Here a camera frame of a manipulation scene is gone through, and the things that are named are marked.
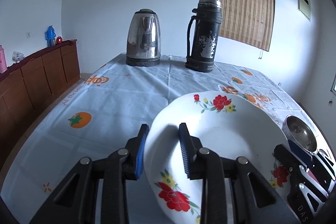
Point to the brown wooden sideboard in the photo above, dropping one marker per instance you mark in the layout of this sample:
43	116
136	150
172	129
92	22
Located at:
30	86

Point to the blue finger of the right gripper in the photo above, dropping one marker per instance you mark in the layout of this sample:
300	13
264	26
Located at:
304	156

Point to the bamboo window blind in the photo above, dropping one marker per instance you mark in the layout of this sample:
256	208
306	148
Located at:
242	3

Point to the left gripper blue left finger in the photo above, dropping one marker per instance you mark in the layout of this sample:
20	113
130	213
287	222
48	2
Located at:
134	160

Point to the pink thermos bottle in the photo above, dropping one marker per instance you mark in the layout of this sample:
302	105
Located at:
3	65

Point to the small red object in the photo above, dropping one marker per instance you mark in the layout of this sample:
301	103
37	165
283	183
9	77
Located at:
59	40

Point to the red flower white plate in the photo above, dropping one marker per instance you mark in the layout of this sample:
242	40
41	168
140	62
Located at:
227	124

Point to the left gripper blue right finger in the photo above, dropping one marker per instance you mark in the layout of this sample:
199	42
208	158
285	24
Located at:
190	146

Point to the glass window with frame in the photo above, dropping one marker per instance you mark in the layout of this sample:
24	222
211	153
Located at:
333	87

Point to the wall electrical panel box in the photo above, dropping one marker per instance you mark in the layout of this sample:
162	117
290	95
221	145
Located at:
304	7

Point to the crumpled plastic bag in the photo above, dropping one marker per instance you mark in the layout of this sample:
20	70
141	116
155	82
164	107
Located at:
17	57

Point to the stainless steel bowl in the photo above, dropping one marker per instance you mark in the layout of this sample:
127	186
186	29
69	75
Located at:
300	133

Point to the stainless steel electric kettle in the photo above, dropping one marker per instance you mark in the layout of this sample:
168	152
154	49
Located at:
143	48

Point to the light blue printed tablecloth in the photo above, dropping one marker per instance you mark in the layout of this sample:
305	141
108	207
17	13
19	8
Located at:
109	107

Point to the blue thermos jug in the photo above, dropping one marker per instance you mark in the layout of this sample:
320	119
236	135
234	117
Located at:
50	36

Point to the black worn thermos flask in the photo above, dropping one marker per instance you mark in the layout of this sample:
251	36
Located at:
202	35

